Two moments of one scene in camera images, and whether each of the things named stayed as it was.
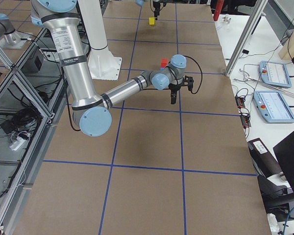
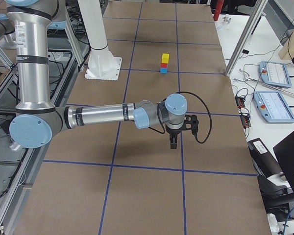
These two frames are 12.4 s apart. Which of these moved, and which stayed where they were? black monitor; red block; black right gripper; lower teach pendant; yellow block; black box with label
Moved: black right gripper; yellow block
Stayed: black box with label; red block; lower teach pendant; black monitor
